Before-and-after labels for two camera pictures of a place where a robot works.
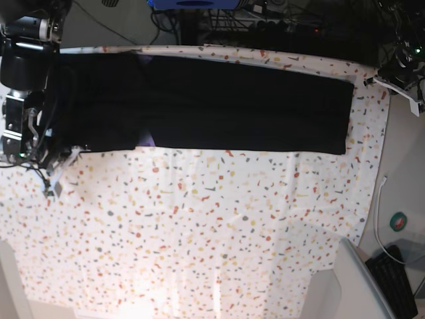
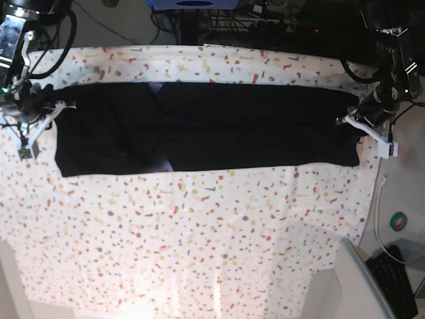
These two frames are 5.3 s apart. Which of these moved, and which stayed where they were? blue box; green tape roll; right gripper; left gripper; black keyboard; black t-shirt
Moved: right gripper; left gripper; black t-shirt
Stayed: blue box; green tape roll; black keyboard
